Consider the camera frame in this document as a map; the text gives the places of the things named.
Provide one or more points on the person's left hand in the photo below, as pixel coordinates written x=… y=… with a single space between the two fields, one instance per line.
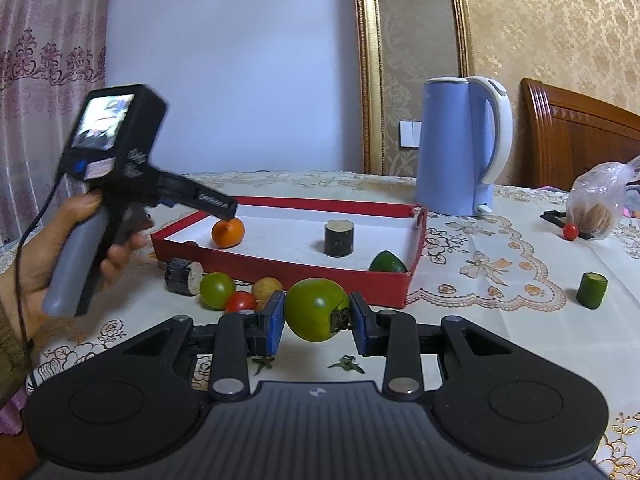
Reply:
x=35 y=270

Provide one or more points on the gold wall frame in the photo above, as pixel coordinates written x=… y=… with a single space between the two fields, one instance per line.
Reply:
x=367 y=85

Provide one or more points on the white wall light switch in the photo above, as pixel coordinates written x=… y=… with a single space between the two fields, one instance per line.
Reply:
x=411 y=134

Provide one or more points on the dark upright sugarcane piece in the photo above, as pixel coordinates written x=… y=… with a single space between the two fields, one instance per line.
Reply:
x=339 y=240

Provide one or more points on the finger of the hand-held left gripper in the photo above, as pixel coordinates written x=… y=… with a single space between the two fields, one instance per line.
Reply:
x=205 y=200

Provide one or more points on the cream lace tablecloth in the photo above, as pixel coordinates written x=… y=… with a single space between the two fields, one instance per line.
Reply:
x=500 y=310

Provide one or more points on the green tomato calyx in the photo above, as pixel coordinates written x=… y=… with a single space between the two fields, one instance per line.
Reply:
x=346 y=363
x=262 y=363

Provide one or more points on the blue electric kettle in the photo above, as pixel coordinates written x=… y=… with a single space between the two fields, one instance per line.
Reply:
x=445 y=160

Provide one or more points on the green lime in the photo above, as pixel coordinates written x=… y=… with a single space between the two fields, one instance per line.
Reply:
x=387 y=262

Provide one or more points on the clear plastic bag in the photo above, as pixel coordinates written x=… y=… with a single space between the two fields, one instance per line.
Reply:
x=595 y=195

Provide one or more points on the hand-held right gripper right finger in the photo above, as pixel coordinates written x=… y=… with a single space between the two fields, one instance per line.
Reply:
x=360 y=325

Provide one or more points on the red cherry tomato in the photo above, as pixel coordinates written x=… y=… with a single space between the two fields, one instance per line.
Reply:
x=570 y=231
x=241 y=303

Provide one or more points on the black plastic frame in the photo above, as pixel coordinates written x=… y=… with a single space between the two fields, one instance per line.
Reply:
x=552 y=217

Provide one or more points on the small green tomato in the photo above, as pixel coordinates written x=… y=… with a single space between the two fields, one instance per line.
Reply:
x=216 y=290

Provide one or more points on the pink patterned curtain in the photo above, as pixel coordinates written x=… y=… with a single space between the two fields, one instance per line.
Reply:
x=50 y=35

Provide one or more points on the green cucumber piece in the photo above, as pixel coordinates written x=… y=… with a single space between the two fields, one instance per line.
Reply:
x=591 y=292

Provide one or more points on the red cardboard box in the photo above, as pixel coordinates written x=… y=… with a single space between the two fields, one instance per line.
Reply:
x=250 y=267

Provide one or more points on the orange mandarin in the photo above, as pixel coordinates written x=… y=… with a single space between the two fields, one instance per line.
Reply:
x=227 y=234

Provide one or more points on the large green persimmon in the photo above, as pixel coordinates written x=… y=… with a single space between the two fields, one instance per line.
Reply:
x=315 y=310

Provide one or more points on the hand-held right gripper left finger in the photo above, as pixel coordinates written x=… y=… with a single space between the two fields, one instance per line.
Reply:
x=275 y=322

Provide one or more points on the dark sugarcane piece pale end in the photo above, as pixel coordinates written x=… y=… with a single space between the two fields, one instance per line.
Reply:
x=180 y=277

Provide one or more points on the person's left forearm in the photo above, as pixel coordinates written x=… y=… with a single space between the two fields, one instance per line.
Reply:
x=10 y=335

